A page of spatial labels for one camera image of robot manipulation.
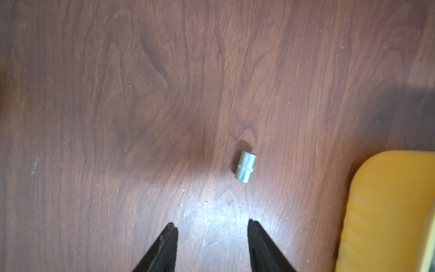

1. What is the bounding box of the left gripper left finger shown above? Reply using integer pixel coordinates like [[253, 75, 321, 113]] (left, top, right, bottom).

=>
[[133, 222, 179, 272]]

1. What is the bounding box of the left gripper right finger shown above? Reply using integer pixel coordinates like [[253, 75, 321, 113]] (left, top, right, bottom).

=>
[[248, 219, 296, 272]]

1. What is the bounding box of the silver socket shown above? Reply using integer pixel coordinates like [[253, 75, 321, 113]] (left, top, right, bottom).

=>
[[235, 151, 257, 184]]

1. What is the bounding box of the yellow plastic tray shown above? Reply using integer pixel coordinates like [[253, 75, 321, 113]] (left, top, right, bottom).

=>
[[335, 150, 435, 272]]

